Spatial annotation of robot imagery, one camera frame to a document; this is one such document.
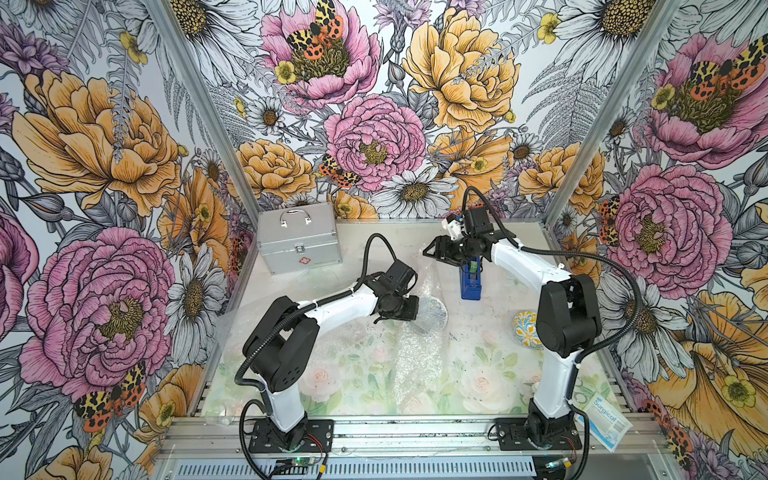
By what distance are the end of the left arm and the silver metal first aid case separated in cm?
34

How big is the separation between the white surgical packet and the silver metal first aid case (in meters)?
0.87

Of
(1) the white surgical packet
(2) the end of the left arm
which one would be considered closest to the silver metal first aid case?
(2) the end of the left arm

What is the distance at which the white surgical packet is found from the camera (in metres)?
0.75

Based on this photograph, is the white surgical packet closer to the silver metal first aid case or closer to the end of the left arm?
the end of the left arm

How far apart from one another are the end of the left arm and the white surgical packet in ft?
1.73

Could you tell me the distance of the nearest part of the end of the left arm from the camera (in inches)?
27.1

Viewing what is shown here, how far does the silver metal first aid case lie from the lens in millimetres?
989
